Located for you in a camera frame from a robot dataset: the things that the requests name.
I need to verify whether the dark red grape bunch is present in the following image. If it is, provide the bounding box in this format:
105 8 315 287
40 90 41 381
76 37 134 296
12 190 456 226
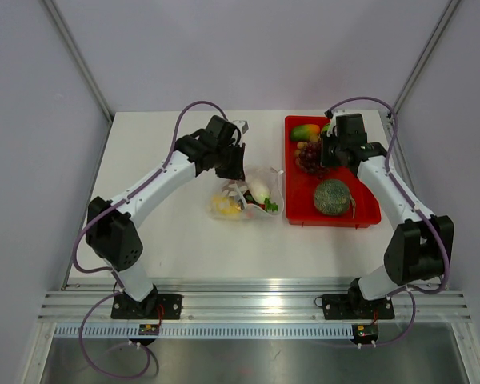
294 142 328 179

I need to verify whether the yellow mango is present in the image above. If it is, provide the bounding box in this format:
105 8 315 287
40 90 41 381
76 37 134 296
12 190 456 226
209 195 242 219

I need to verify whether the white garlic bulb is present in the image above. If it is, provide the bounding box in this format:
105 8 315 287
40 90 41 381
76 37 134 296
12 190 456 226
247 178 270 204

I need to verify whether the clear zip top bag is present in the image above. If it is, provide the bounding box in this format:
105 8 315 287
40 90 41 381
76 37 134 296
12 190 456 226
206 166 285 220

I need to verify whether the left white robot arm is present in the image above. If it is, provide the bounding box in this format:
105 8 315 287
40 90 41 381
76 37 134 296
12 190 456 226
86 116 248 320

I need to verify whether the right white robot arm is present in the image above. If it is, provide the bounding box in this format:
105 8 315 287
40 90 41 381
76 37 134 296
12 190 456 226
321 110 454 320

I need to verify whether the peach fruit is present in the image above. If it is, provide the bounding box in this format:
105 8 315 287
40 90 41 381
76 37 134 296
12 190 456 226
289 124 322 142

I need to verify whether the green netted melon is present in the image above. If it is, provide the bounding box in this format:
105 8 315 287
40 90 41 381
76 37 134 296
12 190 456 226
313 179 352 217

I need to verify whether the red plastic tray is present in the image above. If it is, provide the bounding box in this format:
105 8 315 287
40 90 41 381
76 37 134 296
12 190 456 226
283 115 382 229

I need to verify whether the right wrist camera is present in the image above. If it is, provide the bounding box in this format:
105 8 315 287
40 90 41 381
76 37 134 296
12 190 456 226
325 109 346 130

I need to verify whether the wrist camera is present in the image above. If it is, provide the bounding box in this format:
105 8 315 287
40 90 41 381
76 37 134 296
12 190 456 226
325 109 346 130
232 120 249 134

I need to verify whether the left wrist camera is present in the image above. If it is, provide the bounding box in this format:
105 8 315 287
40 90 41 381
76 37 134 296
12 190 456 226
232 120 249 134

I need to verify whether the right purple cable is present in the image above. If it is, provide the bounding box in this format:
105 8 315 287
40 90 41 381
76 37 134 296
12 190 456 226
326 95 451 349

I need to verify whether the aluminium rail beam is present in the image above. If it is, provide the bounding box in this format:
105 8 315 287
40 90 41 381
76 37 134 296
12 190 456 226
38 278 472 323

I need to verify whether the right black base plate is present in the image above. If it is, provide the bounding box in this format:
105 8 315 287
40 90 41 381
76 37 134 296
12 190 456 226
314 294 395 321

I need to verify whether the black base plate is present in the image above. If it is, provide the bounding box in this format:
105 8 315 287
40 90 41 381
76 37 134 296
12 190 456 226
314 294 395 321
110 294 183 320

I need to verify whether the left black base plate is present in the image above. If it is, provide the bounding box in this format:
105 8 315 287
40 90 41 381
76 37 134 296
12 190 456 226
110 294 183 320

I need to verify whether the right aluminium frame post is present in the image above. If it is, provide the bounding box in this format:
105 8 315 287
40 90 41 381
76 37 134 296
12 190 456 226
392 0 463 115

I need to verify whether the aluminium frame post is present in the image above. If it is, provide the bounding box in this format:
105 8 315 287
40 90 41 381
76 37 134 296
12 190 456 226
41 0 114 127
392 0 463 115

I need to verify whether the left aluminium frame post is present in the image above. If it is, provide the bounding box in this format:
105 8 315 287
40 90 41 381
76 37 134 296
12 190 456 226
41 0 114 127

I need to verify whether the white slotted cable duct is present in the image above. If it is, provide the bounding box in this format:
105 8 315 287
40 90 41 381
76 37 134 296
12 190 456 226
54 323 354 340

